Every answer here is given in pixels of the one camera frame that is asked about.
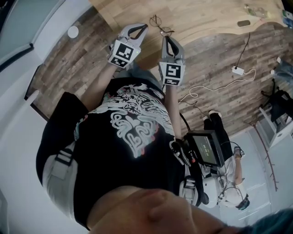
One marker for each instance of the black printed t-shirt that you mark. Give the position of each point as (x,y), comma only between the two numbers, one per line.
(103,171)

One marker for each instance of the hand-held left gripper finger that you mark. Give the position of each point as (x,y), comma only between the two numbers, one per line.
(142,37)
(127,28)

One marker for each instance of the person's left forearm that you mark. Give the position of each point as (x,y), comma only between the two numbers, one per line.
(100,86)

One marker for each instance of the white power strip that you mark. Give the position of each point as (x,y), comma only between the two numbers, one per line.
(238,70)

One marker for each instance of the white round floor disc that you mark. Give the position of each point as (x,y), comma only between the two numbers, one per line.
(73,31)

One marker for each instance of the person's face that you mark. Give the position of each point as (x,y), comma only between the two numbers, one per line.
(148,212)

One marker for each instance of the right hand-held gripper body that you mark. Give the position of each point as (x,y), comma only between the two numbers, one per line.
(171,70)

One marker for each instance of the white camera helmet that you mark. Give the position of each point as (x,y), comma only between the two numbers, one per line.
(211,187)

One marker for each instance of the white harness vest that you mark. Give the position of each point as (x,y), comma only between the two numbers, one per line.
(57,173)

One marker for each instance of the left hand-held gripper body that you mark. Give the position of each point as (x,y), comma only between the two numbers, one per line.
(123,52)

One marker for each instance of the person's right forearm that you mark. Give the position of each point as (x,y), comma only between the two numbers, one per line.
(171,102)

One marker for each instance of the black office chair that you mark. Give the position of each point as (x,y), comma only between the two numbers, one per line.
(279,100)

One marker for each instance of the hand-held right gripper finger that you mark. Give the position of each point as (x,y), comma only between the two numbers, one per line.
(180,54)
(164,52)

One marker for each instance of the black waist monitor rig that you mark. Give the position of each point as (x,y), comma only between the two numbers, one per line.
(206,148)

